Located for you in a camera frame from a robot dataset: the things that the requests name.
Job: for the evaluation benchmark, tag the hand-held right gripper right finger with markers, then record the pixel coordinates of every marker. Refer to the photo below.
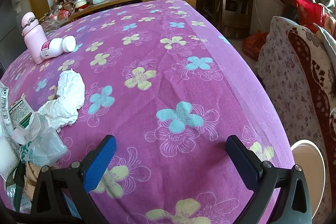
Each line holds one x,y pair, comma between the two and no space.
242,161

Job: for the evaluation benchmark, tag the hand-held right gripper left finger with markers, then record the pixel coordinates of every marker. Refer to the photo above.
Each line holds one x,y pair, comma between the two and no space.
101,161

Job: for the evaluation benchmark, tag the clear plastic bag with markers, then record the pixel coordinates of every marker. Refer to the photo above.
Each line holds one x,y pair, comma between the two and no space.
44,145

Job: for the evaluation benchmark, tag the white plastic bucket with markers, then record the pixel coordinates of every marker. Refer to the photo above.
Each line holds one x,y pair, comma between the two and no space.
312,161

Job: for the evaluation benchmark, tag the white tissue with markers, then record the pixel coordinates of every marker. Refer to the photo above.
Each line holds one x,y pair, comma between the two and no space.
71,92

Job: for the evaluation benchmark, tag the plain white packet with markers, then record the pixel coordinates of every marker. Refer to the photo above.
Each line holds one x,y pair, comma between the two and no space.
8,158

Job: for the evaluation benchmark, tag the green white packet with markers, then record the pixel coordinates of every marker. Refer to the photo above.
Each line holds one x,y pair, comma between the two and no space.
19,111

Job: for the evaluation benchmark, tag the floral sofa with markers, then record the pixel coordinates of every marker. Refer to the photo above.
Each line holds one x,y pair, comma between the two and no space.
283,87

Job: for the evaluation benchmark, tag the purple floral tablecloth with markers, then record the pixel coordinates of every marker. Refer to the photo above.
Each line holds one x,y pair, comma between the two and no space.
162,69

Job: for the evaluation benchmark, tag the red floral sofa blanket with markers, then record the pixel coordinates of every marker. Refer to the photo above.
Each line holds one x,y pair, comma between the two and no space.
309,69

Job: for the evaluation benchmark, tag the red plastic bag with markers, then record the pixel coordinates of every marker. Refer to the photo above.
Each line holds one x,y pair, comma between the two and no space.
253,44

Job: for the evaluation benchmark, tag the white pill bottle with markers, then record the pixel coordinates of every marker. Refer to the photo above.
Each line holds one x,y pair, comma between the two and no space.
63,45

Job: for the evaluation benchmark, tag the pink water bottle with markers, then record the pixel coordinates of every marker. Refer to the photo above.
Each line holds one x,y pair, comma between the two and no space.
32,40

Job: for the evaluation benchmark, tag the white pillow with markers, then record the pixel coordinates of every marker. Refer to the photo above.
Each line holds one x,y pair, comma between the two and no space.
326,40

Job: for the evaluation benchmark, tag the plastic wrapped bouquet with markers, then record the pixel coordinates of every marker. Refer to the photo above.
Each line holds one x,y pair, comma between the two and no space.
56,18

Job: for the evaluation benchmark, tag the plastic wrapped ornament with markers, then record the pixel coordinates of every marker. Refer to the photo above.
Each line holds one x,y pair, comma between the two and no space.
80,1

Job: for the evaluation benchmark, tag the grey refrigerator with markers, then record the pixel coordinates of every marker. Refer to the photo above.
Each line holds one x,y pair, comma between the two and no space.
10,24

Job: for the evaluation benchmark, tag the red gift bag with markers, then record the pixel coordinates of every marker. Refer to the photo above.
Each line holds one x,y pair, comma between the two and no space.
309,11

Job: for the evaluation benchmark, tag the pink pajamas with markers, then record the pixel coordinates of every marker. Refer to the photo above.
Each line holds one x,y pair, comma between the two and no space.
329,18

